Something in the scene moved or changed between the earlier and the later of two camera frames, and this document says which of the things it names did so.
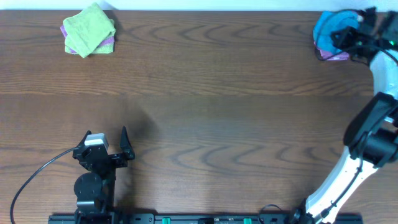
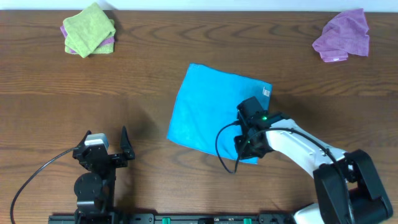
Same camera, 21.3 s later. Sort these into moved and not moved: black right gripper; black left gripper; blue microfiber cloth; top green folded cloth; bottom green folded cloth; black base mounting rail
Moved: black right gripper; blue microfiber cloth
Not moved: top green folded cloth; black base mounting rail; black left gripper; bottom green folded cloth
